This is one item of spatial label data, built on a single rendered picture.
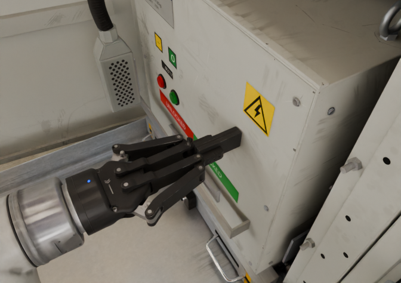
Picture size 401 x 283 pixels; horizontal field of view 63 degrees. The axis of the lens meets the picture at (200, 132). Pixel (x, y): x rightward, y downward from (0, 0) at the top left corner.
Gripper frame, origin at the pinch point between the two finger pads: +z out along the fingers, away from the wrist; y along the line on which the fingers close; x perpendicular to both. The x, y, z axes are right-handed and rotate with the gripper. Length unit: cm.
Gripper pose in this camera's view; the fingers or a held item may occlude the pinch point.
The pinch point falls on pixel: (218, 145)
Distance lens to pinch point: 46.9
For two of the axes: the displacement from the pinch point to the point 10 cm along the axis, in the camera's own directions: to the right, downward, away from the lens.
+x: 0.0, -6.8, -7.3
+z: 8.7, -3.6, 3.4
